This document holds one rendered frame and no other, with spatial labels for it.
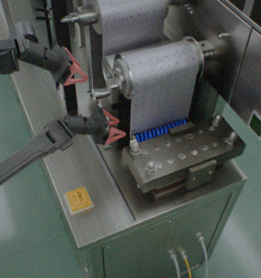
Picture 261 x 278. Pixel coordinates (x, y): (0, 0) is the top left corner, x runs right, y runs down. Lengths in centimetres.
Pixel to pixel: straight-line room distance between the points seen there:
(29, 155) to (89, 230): 36
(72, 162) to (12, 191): 113
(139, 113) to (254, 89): 37
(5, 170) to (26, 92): 75
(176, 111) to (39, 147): 52
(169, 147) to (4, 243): 133
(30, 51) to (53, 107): 65
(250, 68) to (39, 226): 159
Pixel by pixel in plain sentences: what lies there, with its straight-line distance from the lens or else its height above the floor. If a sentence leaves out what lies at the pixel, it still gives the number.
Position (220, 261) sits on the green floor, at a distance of 223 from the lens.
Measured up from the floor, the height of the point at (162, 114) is 109.
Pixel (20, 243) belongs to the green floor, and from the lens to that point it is 228.
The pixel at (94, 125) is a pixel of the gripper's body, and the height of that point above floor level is 117.
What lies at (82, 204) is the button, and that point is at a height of 92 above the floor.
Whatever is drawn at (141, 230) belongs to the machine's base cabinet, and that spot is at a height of 83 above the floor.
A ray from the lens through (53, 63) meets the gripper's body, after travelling 101.
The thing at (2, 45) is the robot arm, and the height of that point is 146.
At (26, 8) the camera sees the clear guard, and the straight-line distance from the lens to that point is 207.
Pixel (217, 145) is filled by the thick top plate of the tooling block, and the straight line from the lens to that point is 131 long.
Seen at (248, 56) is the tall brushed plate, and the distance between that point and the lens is 115.
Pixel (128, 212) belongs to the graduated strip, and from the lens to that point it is 126.
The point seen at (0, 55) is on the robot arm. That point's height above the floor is 145.
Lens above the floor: 200
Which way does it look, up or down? 49 degrees down
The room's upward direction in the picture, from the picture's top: 2 degrees clockwise
